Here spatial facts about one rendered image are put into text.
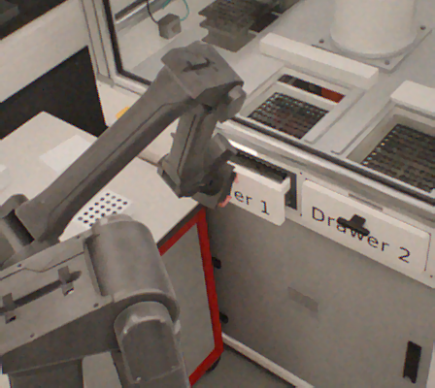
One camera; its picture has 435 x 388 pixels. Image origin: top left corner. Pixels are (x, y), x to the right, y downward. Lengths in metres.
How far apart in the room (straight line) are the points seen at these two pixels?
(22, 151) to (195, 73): 1.14
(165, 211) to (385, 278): 0.54
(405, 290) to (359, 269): 0.11
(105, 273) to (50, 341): 0.06
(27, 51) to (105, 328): 1.74
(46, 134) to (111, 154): 1.10
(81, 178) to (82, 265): 0.51
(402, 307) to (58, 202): 0.93
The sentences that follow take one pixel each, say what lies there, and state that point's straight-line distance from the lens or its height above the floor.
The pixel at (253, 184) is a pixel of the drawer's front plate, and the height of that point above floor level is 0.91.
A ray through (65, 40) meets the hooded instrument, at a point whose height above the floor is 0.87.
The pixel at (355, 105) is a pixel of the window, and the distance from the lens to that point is 1.43.
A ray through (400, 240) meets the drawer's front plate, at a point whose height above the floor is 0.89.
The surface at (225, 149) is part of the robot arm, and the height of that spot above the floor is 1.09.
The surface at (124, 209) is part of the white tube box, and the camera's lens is 1.77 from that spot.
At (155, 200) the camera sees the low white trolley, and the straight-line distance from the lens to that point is 1.83.
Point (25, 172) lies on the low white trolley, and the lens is 2.01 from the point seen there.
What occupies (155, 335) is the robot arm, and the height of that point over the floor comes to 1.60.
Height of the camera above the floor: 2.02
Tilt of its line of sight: 42 degrees down
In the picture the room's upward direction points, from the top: 7 degrees counter-clockwise
